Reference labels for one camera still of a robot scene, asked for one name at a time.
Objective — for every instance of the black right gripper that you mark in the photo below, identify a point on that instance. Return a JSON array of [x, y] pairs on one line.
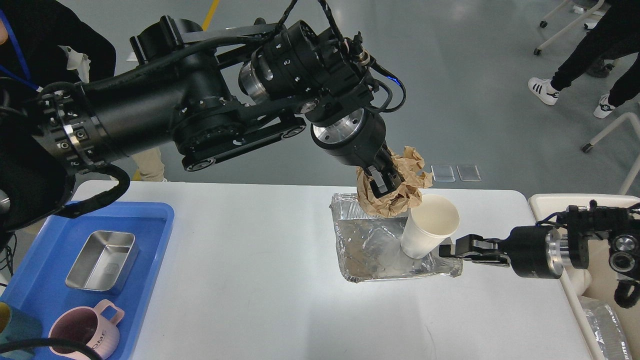
[[531, 251]]

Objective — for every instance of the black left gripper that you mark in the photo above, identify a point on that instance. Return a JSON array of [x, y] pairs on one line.
[[359, 139]]

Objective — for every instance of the brown paper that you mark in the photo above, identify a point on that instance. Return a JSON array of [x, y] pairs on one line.
[[410, 164]]

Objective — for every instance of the white paper cup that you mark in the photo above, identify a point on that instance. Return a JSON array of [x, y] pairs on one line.
[[428, 225]]

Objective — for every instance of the aluminium foil container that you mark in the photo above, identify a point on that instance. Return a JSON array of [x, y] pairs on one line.
[[369, 249]]

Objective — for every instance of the stainless steel tray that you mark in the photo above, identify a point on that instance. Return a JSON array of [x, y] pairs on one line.
[[104, 262]]

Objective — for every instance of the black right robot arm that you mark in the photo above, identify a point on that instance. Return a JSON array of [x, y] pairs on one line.
[[560, 240]]

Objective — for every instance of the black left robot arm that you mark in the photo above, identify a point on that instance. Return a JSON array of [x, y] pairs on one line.
[[215, 94]]

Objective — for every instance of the left floor plate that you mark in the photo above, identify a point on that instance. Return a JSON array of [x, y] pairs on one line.
[[443, 173]]

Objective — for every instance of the floor plate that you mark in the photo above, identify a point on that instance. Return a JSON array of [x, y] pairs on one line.
[[468, 173], [443, 173]]

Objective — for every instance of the right floor plate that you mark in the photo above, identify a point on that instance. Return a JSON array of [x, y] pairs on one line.
[[468, 173]]

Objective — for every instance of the white object in bin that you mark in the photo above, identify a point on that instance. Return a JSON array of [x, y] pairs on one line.
[[580, 280]]

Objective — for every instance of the beige plastic bin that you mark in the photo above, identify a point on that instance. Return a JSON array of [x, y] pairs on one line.
[[604, 278]]

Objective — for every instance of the foil container in bin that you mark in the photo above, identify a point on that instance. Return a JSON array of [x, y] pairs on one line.
[[607, 329]]

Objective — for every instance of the white chair leg right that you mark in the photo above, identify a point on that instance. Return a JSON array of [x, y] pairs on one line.
[[615, 149]]

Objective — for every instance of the person in black shoes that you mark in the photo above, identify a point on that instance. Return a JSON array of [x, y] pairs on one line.
[[600, 69]]

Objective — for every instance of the person with striped sneakers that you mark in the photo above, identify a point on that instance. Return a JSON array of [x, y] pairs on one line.
[[620, 22]]

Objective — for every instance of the person in black sweater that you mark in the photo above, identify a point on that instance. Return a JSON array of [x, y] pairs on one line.
[[35, 35]]

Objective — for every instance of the blue plastic tray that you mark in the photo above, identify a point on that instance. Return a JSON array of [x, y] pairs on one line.
[[38, 286]]

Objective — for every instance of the teal cup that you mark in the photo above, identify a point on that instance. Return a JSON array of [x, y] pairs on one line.
[[15, 324]]

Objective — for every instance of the white rolling chair frame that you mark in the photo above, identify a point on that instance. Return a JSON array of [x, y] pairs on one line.
[[592, 11]]

